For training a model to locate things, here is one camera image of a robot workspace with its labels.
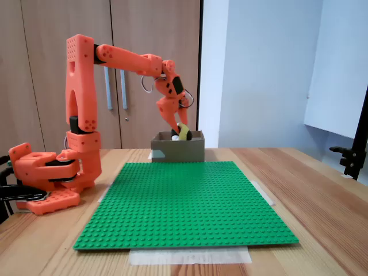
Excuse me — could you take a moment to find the yellow white black soft ball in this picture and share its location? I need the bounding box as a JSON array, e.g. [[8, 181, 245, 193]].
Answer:
[[171, 122, 193, 141]]

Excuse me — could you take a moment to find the brown cardboard box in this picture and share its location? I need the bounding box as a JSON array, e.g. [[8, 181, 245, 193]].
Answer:
[[151, 130, 205, 163]]

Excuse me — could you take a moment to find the brown wooden cabinet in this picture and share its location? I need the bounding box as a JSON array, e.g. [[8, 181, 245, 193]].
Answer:
[[0, 0, 202, 150]]

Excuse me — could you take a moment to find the green studded baseplate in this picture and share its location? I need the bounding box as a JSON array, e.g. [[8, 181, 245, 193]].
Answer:
[[72, 160, 300, 251]]

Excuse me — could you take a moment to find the short masking tape strip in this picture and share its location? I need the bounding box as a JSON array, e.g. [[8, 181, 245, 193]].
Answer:
[[97, 181, 113, 204], [249, 179, 276, 207]]

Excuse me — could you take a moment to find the long masking tape strip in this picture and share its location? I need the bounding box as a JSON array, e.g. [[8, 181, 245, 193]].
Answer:
[[128, 246, 253, 266]]

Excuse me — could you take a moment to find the white board panel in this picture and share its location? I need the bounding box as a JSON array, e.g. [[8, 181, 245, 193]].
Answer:
[[303, 0, 368, 140]]

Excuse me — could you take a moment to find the black table clamp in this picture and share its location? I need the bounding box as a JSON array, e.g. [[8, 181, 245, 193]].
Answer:
[[0, 185, 48, 202]]

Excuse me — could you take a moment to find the metal cabinet handle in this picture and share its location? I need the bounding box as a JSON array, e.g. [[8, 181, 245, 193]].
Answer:
[[103, 66, 113, 110], [120, 68, 128, 110]]

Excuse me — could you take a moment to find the black camera stand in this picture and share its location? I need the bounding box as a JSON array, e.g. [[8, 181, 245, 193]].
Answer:
[[329, 85, 368, 181]]

